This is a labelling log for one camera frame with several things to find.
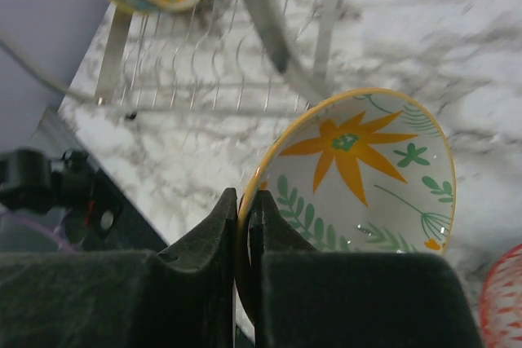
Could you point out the red geometric pattern bowl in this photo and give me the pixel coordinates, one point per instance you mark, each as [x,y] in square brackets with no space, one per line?
[500,302]

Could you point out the white bowl orange flower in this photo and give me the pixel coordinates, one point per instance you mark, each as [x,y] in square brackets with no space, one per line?
[365,170]

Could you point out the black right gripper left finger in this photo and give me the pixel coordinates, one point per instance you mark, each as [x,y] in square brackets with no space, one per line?
[182,296]

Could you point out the stainless steel dish rack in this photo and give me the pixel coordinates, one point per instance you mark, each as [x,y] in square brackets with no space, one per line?
[271,58]

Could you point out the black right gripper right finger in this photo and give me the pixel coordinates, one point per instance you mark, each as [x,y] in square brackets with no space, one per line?
[305,298]

